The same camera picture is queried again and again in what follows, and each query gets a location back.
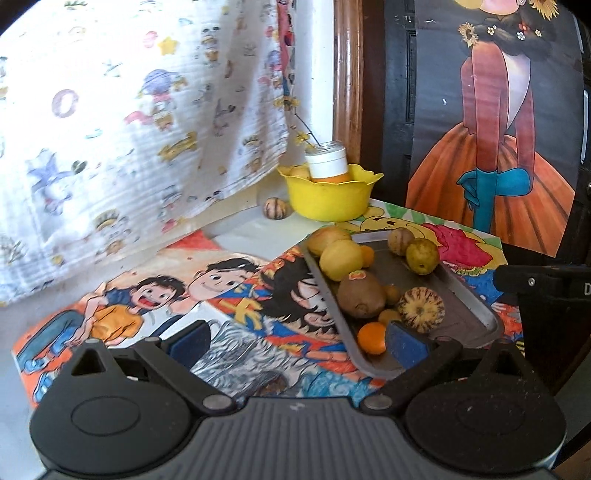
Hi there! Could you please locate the round tan fruit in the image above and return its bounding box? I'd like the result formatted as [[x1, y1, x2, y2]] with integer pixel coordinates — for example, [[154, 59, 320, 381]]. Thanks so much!
[[388, 227, 415, 256]]

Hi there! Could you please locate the wall poster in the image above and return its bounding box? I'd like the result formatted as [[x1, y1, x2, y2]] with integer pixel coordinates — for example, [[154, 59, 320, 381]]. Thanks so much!
[[405, 0, 583, 259]]

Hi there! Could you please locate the wooden door frame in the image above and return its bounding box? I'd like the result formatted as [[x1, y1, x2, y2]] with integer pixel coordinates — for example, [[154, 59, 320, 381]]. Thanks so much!
[[333, 0, 386, 169]]

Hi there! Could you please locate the yellow flower-shaped bowl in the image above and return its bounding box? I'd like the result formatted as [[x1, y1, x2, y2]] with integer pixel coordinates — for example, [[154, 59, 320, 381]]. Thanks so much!
[[277, 164, 385, 222]]

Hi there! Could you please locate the white printed blanket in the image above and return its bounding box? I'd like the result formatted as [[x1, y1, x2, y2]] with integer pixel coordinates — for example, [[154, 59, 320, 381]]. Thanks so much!
[[0, 0, 291, 308]]

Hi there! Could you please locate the green pear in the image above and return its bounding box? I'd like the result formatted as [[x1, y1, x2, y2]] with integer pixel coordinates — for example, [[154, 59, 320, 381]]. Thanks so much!
[[405, 237, 440, 276]]

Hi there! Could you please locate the white and orange jar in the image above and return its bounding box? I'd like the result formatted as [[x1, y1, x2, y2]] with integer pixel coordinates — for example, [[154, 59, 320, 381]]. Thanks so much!
[[305, 142, 349, 182]]

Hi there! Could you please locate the brown kiwi with sticker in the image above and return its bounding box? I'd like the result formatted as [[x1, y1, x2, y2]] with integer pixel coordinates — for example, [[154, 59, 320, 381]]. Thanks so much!
[[336, 272, 387, 319]]

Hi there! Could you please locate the metal baking tray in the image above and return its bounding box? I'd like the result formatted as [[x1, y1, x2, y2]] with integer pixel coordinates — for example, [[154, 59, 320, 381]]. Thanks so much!
[[302, 229, 505, 380]]

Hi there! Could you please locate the yellow lemon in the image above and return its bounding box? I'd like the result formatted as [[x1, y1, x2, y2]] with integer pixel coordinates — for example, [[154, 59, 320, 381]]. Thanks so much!
[[320, 240, 365, 282]]

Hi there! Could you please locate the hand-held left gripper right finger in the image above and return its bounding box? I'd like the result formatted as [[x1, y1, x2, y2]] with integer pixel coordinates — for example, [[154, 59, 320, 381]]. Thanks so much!
[[359, 322, 540, 414]]

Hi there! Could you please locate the yellow flower twig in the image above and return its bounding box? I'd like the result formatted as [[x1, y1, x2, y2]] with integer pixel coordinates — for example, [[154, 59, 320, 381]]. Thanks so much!
[[274, 95, 324, 151]]

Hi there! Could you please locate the large yellow pear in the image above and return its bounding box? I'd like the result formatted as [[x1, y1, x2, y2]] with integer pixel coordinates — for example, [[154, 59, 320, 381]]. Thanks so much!
[[307, 226, 352, 257]]

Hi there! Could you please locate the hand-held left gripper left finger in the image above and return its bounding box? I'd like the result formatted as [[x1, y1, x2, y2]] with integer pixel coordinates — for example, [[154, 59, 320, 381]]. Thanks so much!
[[62, 320, 238, 414]]

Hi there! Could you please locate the colourful cartoon table mat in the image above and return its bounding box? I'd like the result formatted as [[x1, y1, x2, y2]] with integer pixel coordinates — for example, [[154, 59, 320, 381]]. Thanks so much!
[[13, 231, 525, 409]]

